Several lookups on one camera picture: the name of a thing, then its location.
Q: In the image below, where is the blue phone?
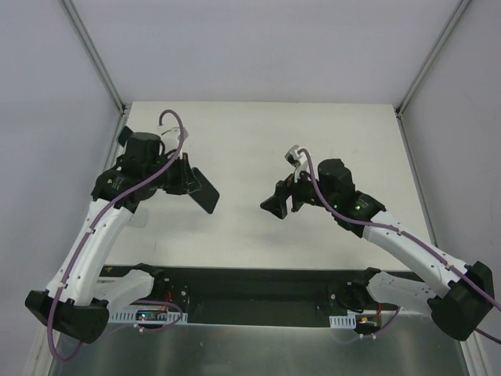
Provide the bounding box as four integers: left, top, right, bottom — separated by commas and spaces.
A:
189, 168, 220, 215

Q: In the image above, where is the silver metal phone stand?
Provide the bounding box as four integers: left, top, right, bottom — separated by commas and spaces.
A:
127, 208, 150, 228

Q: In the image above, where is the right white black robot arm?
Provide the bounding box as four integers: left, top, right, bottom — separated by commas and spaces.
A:
260, 156, 500, 341

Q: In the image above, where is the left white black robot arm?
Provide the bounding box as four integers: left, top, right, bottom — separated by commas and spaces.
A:
25, 128, 203, 344

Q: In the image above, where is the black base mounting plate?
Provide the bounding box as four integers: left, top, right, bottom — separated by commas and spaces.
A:
127, 267, 397, 332

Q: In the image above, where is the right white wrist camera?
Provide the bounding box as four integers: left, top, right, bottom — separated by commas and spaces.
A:
285, 145, 310, 184

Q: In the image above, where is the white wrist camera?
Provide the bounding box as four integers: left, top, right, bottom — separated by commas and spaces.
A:
285, 145, 310, 184
157, 125, 189, 153

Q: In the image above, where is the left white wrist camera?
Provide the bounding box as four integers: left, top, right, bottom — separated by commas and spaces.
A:
157, 125, 189, 153

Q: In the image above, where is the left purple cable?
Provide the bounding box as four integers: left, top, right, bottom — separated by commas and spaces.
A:
47, 110, 185, 362

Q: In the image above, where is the left aluminium frame post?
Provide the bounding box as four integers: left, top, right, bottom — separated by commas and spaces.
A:
59, 0, 127, 114

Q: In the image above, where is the aluminium frame post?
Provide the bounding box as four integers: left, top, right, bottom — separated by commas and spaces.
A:
394, 0, 474, 117
59, 0, 127, 114

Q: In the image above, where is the right white cable duct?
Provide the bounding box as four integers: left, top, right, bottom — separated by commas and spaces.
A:
329, 315, 357, 330

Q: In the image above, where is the white cable duct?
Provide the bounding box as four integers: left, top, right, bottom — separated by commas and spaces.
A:
108, 307, 188, 325
329, 315, 357, 330

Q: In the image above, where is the left white cable duct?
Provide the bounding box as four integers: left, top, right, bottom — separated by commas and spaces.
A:
108, 307, 188, 325

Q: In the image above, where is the right aluminium frame post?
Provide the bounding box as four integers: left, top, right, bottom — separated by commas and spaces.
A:
394, 0, 474, 117

